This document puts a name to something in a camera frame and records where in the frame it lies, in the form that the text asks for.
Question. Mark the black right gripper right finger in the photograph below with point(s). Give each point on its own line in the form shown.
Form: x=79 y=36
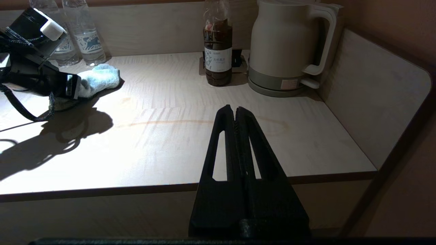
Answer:
x=276 y=207

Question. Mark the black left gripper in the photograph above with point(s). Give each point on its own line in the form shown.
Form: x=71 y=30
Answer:
x=37 y=80

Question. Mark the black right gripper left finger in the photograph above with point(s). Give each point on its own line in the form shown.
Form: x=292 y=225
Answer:
x=218 y=204

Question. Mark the light blue microfiber cloth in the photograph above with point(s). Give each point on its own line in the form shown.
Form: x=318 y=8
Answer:
x=100 y=80

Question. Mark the clear water bottle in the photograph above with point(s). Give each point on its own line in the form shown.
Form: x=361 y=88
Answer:
x=88 y=41
x=68 y=56

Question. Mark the grey kettle base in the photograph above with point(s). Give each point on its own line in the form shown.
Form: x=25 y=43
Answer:
x=270 y=85

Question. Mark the dark tea bottle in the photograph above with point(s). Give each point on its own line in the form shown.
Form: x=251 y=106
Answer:
x=218 y=58

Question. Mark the cream electric kettle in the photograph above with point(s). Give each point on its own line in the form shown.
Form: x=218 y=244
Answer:
x=281 y=41

